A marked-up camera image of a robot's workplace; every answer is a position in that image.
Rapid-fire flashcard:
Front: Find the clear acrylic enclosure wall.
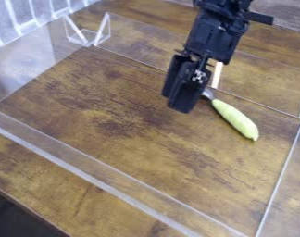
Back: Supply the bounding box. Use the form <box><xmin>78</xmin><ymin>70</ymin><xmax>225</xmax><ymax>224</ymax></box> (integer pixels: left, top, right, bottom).
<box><xmin>0</xmin><ymin>0</ymin><xmax>300</xmax><ymax>237</ymax></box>

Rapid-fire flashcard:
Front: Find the green handled metal spoon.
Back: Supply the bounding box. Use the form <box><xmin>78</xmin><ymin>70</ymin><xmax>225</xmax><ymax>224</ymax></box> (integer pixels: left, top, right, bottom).
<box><xmin>202</xmin><ymin>89</ymin><xmax>260</xmax><ymax>142</ymax></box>

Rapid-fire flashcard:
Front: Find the clear acrylic corner bracket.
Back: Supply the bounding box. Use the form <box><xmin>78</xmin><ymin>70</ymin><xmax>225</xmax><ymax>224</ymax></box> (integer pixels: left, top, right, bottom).
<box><xmin>63</xmin><ymin>13</ymin><xmax>111</xmax><ymax>47</ymax></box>

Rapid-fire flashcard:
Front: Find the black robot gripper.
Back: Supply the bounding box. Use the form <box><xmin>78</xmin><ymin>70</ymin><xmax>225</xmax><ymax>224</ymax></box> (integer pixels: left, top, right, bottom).
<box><xmin>161</xmin><ymin>0</ymin><xmax>253</xmax><ymax>113</ymax></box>

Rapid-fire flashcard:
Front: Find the black bar on table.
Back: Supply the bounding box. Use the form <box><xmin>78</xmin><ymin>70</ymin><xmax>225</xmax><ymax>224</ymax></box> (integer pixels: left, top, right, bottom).
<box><xmin>242</xmin><ymin>12</ymin><xmax>274</xmax><ymax>25</ymax></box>

